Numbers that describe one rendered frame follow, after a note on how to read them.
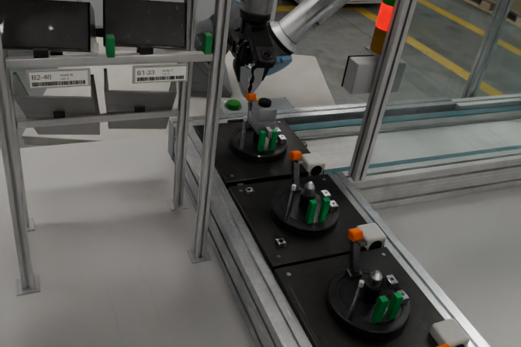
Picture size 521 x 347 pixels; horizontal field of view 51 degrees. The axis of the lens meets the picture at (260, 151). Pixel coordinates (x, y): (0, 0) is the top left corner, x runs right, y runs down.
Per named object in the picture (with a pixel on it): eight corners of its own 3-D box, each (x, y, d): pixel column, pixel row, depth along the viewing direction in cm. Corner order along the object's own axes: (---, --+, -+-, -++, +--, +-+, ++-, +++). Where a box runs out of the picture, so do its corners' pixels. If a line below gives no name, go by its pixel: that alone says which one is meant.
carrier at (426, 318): (272, 276, 97) (283, 223, 91) (384, 253, 106) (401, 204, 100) (336, 395, 79) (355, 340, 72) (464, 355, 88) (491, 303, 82)
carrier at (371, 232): (227, 194, 116) (233, 144, 109) (326, 180, 125) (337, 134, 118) (271, 275, 98) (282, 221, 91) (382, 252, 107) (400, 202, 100)
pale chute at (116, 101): (108, 128, 124) (108, 109, 125) (166, 128, 127) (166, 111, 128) (103, 91, 97) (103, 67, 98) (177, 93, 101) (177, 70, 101)
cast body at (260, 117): (247, 121, 128) (250, 94, 124) (264, 119, 130) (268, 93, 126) (260, 139, 122) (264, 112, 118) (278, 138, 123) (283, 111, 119)
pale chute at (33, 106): (37, 134, 118) (38, 115, 119) (100, 135, 122) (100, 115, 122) (12, 97, 92) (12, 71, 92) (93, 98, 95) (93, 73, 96)
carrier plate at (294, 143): (194, 132, 135) (194, 125, 134) (281, 124, 144) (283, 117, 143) (225, 190, 117) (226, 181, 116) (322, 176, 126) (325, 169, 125)
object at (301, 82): (75, 42, 199) (74, 34, 198) (313, 63, 212) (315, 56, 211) (22, 145, 141) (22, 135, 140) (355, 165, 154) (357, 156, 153)
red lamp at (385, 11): (370, 22, 110) (377, -1, 108) (391, 22, 112) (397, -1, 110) (384, 32, 107) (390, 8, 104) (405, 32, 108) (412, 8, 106)
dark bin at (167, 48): (108, 50, 112) (107, 14, 111) (171, 53, 115) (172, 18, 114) (102, 46, 85) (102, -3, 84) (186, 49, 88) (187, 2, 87)
